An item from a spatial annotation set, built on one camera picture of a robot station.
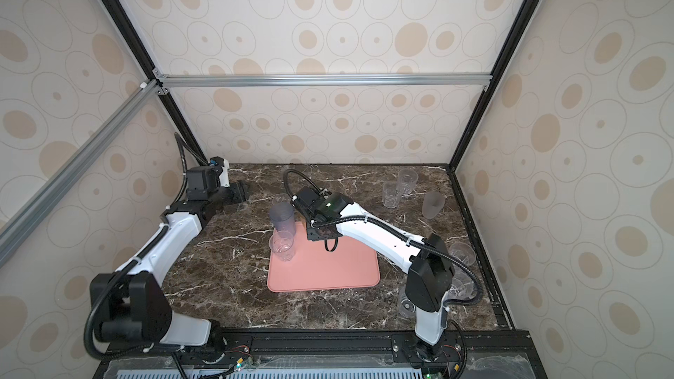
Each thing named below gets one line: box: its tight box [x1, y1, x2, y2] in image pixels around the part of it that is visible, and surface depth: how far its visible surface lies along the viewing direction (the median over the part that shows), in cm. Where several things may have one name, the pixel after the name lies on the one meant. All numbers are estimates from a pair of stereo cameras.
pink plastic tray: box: [267, 221, 381, 294], surface depth 89 cm
